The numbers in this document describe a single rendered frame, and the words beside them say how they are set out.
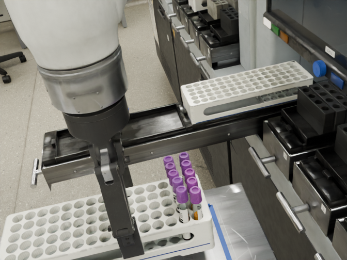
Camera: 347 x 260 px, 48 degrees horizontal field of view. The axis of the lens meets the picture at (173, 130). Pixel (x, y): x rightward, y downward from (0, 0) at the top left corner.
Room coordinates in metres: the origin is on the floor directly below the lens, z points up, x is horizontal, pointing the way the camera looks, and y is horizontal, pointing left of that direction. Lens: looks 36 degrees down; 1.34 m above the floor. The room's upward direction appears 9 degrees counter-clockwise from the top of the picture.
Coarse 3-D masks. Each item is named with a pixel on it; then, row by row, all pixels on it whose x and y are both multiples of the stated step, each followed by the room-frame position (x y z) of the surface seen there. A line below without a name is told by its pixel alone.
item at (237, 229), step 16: (208, 192) 0.51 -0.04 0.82; (224, 192) 0.50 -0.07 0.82; (240, 192) 0.50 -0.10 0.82; (224, 208) 0.46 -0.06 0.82; (240, 208) 0.46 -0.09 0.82; (224, 224) 0.43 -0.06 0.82; (240, 224) 0.42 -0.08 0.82; (256, 224) 0.42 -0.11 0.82; (0, 240) 0.48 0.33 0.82; (224, 240) 0.40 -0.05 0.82; (240, 240) 0.39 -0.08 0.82; (256, 240) 0.39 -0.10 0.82; (176, 256) 0.38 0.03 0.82; (192, 256) 0.38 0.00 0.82; (208, 256) 0.37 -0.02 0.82; (224, 256) 0.37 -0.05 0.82; (240, 256) 0.36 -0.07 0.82; (256, 256) 0.36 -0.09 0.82; (272, 256) 0.36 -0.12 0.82
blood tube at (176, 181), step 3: (174, 177) 0.39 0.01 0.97; (177, 177) 0.39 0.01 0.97; (180, 177) 0.39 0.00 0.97; (174, 180) 0.39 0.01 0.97; (177, 180) 0.39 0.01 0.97; (180, 180) 0.39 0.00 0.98; (174, 183) 0.38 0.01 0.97; (177, 183) 0.38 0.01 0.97; (180, 183) 0.38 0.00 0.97; (174, 186) 0.38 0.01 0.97; (177, 186) 0.38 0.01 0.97; (174, 189) 0.38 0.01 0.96; (174, 192) 0.38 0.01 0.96; (177, 204) 0.38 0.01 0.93; (177, 207) 0.39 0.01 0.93
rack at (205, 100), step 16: (288, 64) 0.86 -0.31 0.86; (208, 80) 0.84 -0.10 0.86; (224, 80) 0.82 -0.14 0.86; (240, 80) 0.81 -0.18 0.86; (256, 80) 0.80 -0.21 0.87; (272, 80) 0.80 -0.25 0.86; (288, 80) 0.78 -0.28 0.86; (304, 80) 0.77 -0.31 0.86; (192, 96) 0.77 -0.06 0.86; (208, 96) 0.76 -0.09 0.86; (224, 96) 0.75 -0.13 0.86; (240, 96) 0.75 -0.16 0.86; (256, 96) 0.81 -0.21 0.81; (272, 96) 0.78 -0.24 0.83; (288, 96) 0.77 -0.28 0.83; (192, 112) 0.74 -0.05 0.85; (208, 112) 0.78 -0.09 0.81; (224, 112) 0.74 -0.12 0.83
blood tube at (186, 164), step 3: (183, 162) 0.42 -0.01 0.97; (186, 162) 0.42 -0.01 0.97; (189, 162) 0.42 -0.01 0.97; (183, 165) 0.42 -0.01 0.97; (186, 165) 0.42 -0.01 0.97; (189, 165) 0.42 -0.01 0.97; (183, 168) 0.42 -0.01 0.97; (186, 168) 0.41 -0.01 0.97; (183, 171) 0.42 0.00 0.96; (183, 174) 0.42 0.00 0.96; (183, 177) 0.42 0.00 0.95; (186, 186) 0.42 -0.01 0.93
